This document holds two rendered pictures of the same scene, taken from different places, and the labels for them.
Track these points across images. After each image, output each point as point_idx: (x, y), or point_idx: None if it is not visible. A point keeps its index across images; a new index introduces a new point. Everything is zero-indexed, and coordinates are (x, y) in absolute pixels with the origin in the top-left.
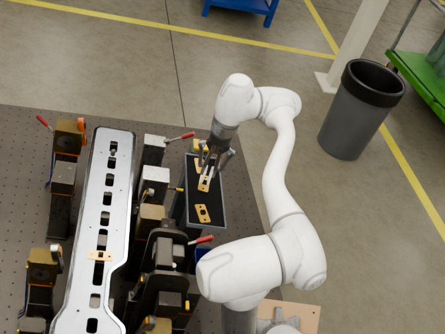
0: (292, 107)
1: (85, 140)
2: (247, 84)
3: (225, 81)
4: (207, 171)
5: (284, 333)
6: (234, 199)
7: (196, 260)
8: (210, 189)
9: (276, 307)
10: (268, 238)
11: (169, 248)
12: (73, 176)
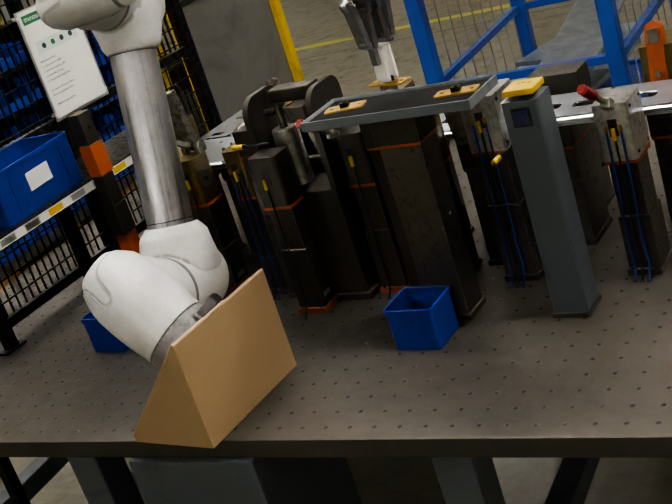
0: None
1: (653, 73)
2: None
3: None
4: (438, 99)
5: (159, 271)
6: (629, 395)
7: (417, 287)
8: (392, 106)
9: (220, 301)
10: None
11: (291, 86)
12: (543, 75)
